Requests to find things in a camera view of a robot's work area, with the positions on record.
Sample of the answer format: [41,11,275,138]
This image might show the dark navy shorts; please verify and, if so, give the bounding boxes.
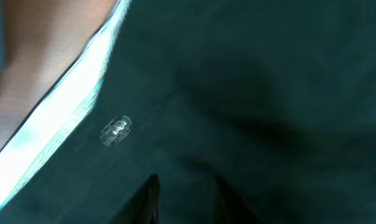
[0,0,376,223]

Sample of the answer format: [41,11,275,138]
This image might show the light blue t-shirt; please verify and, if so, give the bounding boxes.
[0,0,131,210]

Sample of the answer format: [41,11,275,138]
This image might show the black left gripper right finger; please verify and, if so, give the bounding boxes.
[214,175,262,224]

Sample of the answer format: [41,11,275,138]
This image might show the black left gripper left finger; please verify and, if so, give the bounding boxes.
[109,174,160,224]

